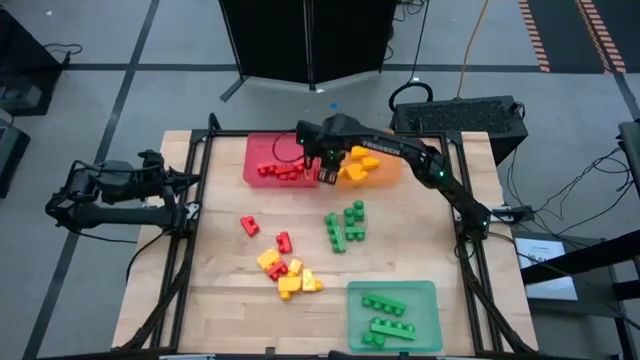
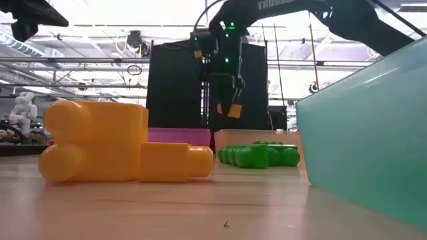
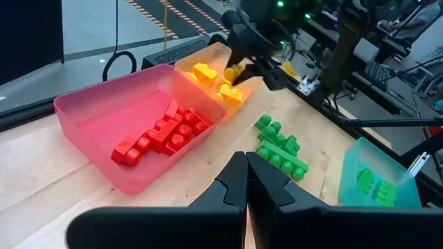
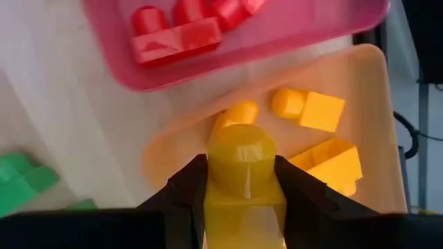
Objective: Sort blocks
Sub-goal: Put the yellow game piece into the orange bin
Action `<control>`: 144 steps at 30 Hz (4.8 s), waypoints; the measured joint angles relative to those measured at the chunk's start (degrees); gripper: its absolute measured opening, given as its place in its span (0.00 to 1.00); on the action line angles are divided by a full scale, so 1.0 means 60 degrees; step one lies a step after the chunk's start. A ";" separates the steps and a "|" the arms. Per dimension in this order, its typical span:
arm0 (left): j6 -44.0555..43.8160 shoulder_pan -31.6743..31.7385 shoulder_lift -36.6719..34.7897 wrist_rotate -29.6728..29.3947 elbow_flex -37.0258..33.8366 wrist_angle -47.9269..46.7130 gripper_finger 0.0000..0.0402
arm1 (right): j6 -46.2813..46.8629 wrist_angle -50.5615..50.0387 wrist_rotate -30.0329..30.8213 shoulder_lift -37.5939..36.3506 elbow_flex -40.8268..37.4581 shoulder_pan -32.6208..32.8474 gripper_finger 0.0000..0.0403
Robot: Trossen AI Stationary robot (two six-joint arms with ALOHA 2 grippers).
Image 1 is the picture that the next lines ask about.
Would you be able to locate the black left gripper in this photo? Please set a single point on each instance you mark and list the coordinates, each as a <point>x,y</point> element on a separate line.
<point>155,181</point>

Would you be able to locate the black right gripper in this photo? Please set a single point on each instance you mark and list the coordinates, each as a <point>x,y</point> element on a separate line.
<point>327,140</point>

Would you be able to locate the red toy building block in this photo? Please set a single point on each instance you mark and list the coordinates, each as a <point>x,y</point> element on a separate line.
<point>286,172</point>
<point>265,170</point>
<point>300,166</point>
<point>276,270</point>
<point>284,242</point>
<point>249,226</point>

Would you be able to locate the long green toy building block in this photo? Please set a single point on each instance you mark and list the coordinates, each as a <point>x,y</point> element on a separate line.
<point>337,240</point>
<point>395,331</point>
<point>384,304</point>

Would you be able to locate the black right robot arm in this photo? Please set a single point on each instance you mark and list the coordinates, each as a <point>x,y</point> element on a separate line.
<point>425,162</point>

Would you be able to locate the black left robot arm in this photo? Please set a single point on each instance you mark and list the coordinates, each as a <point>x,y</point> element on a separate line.
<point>125,216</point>

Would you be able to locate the pink translucent plastic bin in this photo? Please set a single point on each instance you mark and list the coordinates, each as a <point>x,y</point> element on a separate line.
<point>260,145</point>

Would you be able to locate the orange translucent plastic bin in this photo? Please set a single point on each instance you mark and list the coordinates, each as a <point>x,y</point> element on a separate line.
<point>387,175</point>

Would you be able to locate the black folding screen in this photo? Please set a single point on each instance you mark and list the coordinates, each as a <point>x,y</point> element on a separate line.
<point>270,40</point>

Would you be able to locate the black perforated computer case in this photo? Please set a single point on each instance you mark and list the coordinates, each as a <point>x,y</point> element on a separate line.
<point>465,115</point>

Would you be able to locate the green translucent plastic bin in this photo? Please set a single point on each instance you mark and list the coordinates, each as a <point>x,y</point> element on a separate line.
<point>425,300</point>

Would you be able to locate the black equipment box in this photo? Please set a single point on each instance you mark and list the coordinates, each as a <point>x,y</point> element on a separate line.
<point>12,155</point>

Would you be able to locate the black cabinet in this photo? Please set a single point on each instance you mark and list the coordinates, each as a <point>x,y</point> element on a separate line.
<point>25,65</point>

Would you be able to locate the black power strip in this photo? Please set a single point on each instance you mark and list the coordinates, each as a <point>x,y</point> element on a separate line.
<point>515,214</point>

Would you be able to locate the white paper sheet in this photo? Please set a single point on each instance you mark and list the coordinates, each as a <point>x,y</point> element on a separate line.
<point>542,250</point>

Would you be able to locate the black stand beam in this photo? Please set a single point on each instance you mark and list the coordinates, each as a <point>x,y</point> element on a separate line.
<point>575,260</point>

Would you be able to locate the black floor mat striped edges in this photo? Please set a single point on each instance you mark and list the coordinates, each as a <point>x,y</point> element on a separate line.
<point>565,30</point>

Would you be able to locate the dark grey equipment edge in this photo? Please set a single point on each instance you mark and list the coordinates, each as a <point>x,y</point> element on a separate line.
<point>631,150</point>

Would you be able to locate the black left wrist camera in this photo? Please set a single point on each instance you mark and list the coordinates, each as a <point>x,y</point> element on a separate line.
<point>151,159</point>

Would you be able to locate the black aluminium table frame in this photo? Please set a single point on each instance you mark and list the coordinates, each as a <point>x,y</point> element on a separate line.
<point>230,133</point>

